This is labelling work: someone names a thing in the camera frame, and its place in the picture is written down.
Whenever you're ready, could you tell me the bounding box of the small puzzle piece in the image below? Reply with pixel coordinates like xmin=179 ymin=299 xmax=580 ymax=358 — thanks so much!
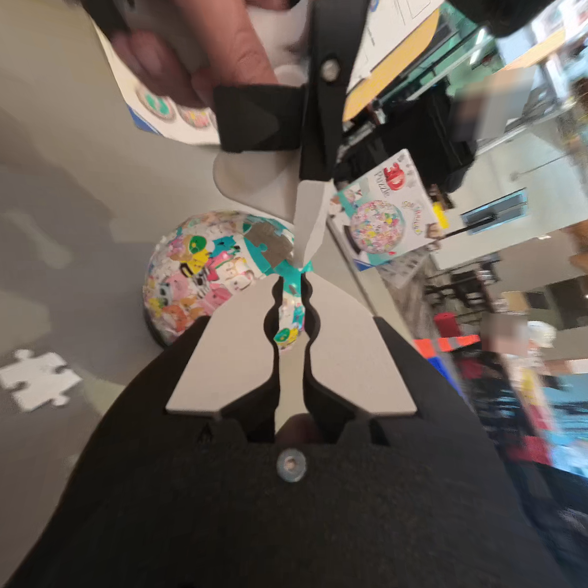
xmin=0 ymin=348 xmax=84 ymax=413
xmin=272 ymin=258 xmax=314 ymax=353

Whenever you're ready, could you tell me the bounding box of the puzzle ball box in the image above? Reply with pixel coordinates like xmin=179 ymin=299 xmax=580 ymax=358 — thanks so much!
xmin=327 ymin=148 xmax=447 ymax=273

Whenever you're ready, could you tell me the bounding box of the colourful puzzle ball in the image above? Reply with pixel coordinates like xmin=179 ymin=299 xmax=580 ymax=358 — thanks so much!
xmin=142 ymin=210 xmax=305 ymax=348

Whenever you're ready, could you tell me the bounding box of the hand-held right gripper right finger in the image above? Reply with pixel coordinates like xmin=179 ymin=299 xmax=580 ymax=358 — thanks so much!
xmin=301 ymin=273 xmax=419 ymax=419

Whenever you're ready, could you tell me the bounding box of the puzzle leaflet with circles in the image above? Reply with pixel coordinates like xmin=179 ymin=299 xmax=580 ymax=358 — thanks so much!
xmin=91 ymin=21 xmax=222 ymax=146

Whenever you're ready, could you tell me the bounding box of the white instruction sheet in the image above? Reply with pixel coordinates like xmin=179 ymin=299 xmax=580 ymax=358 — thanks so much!
xmin=347 ymin=0 xmax=439 ymax=95

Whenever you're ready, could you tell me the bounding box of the red orange striped object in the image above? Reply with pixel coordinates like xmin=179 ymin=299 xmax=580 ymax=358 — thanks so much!
xmin=413 ymin=312 xmax=481 ymax=361

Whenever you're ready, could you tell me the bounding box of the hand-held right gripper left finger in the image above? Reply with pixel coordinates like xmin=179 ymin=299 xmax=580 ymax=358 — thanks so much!
xmin=164 ymin=276 xmax=282 ymax=420

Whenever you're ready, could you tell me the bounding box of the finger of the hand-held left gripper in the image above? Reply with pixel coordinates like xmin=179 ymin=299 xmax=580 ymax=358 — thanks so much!
xmin=292 ymin=179 xmax=337 ymax=273

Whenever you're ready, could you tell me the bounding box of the person's left hand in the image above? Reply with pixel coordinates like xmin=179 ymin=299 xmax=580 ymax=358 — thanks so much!
xmin=109 ymin=0 xmax=279 ymax=109

